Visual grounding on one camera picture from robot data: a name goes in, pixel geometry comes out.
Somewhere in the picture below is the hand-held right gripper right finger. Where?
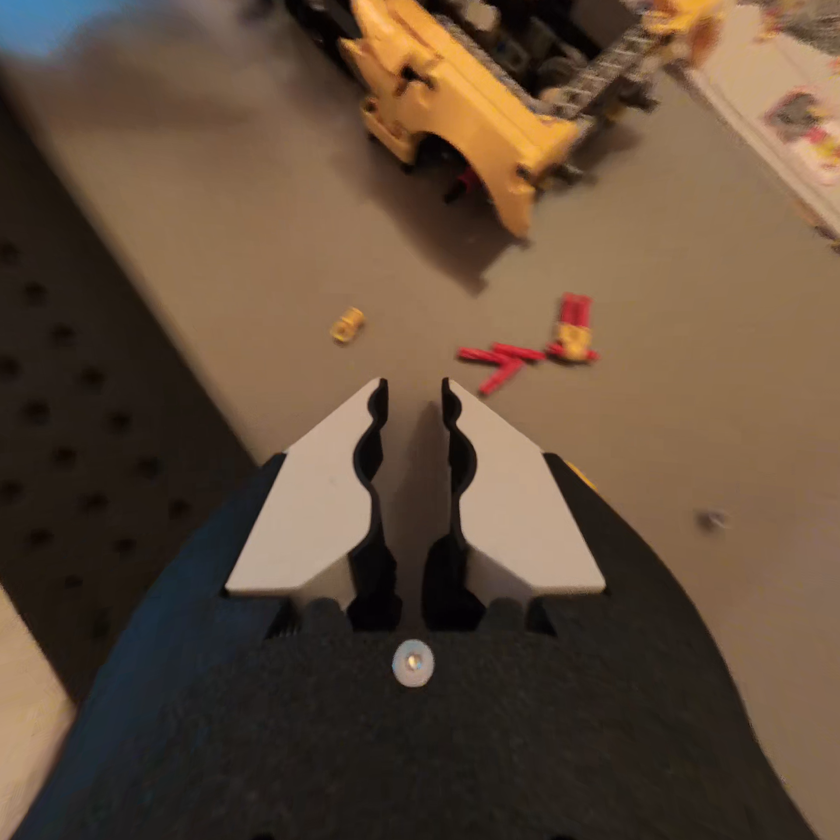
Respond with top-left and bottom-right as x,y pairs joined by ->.
420,377 -> 606,632

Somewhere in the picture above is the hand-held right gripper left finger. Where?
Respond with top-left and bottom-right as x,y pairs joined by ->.
225,377 -> 403,632

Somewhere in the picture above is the yellow brick toy car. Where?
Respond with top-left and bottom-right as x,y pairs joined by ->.
282,0 -> 723,241

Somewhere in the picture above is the black perforated chair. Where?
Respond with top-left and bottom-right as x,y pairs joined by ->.
0,98 -> 258,704

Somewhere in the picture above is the open instruction booklet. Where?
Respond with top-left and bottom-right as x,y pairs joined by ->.
682,0 -> 840,255

